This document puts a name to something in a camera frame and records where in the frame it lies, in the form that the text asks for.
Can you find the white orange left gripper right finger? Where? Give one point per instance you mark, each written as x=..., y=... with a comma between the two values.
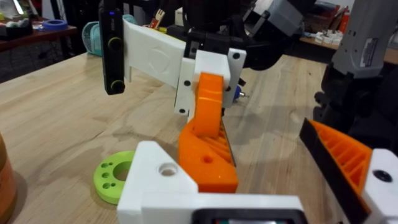
x=339, y=161

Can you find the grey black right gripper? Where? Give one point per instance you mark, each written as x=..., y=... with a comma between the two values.
x=261, y=46

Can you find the bare white left gripper left finger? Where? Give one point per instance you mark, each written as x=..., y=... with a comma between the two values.
x=149, y=174

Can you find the orange ribbed wedge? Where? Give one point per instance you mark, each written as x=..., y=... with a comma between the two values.
x=202, y=175

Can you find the green disc with holes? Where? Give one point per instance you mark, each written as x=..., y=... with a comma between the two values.
x=104, y=186

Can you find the black upright wrist plate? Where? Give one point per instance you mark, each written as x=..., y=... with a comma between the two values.
x=111, y=56

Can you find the heap of white small parts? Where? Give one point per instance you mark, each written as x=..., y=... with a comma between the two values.
x=328, y=36

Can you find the teal soft bag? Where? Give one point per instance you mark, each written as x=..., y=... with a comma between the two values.
x=91, y=40

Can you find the orange bottle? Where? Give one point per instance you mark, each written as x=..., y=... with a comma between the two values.
x=344, y=20

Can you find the orange brown tub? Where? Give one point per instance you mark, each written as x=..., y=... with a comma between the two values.
x=6, y=186

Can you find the blue tape roll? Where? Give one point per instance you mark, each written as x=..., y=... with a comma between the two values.
x=54, y=25

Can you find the brown side table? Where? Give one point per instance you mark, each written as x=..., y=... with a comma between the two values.
x=31, y=38

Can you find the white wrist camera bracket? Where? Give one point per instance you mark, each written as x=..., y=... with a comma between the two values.
x=149, y=53

